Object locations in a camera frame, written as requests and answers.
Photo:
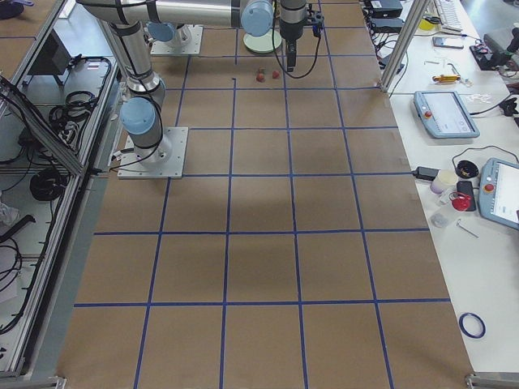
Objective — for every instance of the light green plate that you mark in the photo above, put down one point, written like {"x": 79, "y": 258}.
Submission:
{"x": 262, "y": 44}

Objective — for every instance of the blue tape roll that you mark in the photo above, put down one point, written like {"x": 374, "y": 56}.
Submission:
{"x": 472, "y": 325}

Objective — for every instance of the black small bowl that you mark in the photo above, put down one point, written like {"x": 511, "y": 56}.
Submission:
{"x": 466, "y": 169}

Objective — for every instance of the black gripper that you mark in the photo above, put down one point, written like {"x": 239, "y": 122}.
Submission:
{"x": 290, "y": 27}

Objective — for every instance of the near teach pendant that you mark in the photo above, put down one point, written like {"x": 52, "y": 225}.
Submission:
{"x": 498, "y": 192}

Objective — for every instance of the aluminium frame post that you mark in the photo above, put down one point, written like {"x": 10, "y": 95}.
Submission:
{"x": 412, "y": 20}

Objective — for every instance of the yellow handled tool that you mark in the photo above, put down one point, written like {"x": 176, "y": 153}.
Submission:
{"x": 446, "y": 78}

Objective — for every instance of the white lilac cup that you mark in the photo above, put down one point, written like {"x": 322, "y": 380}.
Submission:
{"x": 443, "y": 180}

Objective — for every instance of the far teach pendant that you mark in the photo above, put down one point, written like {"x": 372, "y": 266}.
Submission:
{"x": 444, "y": 115}

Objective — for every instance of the teach pendant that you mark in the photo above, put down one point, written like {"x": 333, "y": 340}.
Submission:
{"x": 498, "y": 192}
{"x": 444, "y": 115}

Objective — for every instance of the smartphone with lit screen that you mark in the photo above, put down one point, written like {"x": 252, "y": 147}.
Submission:
{"x": 447, "y": 42}

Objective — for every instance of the red round object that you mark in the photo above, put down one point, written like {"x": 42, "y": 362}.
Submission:
{"x": 461, "y": 202}

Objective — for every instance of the silver allen key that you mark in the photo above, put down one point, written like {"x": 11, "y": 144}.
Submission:
{"x": 462, "y": 227}

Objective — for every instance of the black smartphone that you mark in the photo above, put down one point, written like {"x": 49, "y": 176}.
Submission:
{"x": 467, "y": 190}

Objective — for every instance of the black power adapter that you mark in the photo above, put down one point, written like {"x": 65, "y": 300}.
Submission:
{"x": 425, "y": 173}

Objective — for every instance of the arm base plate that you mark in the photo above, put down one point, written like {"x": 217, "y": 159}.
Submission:
{"x": 167, "y": 161}
{"x": 192, "y": 48}

